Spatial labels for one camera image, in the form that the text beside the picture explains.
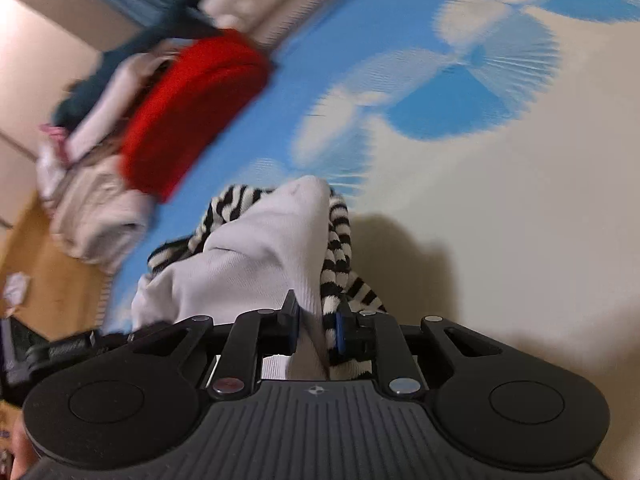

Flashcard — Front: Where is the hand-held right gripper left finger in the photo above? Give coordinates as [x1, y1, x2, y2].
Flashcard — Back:
[127, 289, 301, 401]

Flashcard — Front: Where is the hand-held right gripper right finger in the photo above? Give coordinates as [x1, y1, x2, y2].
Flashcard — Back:
[336, 300, 503, 401]

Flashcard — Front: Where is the white black striped sock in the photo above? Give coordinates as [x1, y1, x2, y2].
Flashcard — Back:
[131, 175, 388, 381]

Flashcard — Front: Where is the white crumpled paper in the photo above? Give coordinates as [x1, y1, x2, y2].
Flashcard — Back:
[2, 272, 33, 308]

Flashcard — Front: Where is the beige folded garment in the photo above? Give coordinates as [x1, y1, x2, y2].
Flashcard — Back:
[50, 155, 151, 276]

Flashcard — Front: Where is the pink white cloth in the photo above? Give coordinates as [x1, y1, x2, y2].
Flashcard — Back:
[37, 122, 73, 201]

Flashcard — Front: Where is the blue white printed blanket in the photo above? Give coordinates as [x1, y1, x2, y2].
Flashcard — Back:
[95, 0, 640, 376]

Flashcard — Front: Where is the white folded garment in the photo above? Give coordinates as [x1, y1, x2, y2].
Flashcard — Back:
[65, 52, 176, 163]

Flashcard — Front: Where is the red folded garment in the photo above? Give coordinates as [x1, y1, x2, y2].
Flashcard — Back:
[120, 29, 273, 204]

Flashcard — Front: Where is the dark teal garment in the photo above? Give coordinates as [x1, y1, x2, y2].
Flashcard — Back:
[52, 0, 221, 128]

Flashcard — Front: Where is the white fluffy cloth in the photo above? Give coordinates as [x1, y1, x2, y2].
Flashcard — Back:
[200, 0, 261, 28]

